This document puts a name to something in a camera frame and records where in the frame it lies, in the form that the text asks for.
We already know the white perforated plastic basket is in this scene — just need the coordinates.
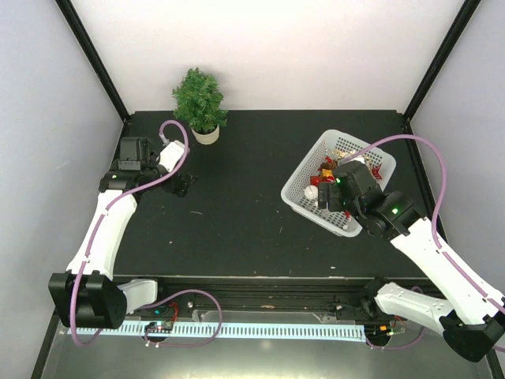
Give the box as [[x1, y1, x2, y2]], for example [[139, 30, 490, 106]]
[[281, 129, 396, 238]]

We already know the small green christmas tree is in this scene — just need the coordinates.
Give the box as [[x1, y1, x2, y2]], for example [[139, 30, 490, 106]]
[[172, 67, 227, 145]]

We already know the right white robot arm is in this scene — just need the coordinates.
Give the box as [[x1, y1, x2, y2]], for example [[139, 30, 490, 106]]
[[317, 160, 504, 362]]

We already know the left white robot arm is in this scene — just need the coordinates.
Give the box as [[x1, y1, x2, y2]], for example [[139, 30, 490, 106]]
[[48, 137, 192, 329]]

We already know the white ball ornament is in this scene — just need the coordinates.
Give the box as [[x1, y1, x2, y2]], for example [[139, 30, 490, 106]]
[[304, 185, 319, 201]]

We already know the red gift box ornament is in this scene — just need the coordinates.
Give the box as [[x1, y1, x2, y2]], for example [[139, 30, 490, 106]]
[[310, 175, 326, 187]]

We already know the red star ornament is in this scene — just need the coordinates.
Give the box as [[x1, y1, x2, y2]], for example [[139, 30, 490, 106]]
[[370, 164, 383, 181]]

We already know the right circuit board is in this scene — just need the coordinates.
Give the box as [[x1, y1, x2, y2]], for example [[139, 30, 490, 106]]
[[365, 323, 405, 337]]

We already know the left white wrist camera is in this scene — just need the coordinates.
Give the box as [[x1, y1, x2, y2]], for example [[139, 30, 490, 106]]
[[159, 140, 186, 172]]

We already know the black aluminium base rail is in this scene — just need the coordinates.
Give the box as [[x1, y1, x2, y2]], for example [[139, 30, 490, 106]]
[[148, 276, 375, 313]]

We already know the white slotted cable duct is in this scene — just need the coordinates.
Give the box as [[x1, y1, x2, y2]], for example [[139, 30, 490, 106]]
[[101, 321, 366, 343]]

